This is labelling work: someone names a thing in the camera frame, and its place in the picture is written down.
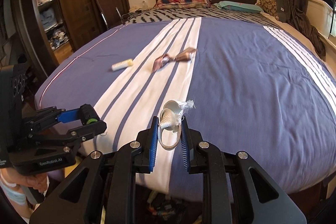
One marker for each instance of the black white zigzag blanket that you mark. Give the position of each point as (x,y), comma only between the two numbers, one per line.
(160,15)

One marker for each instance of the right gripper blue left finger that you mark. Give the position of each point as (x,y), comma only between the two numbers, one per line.
(148,139)

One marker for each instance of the person's left hand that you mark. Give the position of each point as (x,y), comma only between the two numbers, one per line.
(37,182)

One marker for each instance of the blue striped bed cover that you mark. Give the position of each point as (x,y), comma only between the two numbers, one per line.
(255,88)

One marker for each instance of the white lip balm tube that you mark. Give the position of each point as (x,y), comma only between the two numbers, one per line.
(122,65)

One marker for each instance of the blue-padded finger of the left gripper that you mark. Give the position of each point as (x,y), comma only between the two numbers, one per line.
(68,116)

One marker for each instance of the teal pillow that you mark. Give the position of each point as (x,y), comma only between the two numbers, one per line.
(237,6)

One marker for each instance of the plaid red blue pillow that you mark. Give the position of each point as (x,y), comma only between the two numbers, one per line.
(181,4)

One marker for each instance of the brown patterned cushion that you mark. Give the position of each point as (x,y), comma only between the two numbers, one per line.
(275,8)

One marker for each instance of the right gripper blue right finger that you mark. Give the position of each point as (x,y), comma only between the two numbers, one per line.
(190,139)

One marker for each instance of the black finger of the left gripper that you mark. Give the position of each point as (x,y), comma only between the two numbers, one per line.
(85,132)

